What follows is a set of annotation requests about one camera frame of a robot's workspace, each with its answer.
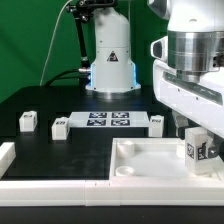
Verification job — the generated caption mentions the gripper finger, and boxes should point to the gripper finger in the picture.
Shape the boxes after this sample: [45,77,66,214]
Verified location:
[172,111,189,140]
[207,131,224,158]

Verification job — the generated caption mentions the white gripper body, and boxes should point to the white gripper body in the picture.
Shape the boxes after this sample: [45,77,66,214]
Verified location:
[153,59,224,139]

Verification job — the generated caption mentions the white square tabletop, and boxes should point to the white square tabletop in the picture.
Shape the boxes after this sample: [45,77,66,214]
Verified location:
[109,138,224,186]

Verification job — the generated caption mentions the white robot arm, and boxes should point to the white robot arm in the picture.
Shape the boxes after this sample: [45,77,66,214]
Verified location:
[86,0,224,139]

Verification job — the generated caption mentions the white marker sheet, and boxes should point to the white marker sheet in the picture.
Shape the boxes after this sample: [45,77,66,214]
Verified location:
[69,111,149,128]

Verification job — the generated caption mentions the white U-shaped fence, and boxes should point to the white U-shaped fence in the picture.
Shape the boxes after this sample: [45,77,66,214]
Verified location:
[0,142,224,206]

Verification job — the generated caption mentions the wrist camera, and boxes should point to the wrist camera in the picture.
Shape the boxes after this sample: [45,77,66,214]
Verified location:
[150,36,168,62]

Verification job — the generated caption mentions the black cables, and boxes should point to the black cables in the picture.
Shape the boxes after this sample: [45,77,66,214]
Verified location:
[44,68,92,88]

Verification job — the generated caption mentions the black camera stand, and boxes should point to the black camera stand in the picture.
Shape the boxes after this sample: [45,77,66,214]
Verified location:
[65,0,118,88]

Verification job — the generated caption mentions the white cable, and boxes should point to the white cable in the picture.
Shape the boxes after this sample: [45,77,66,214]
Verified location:
[39,0,73,87]

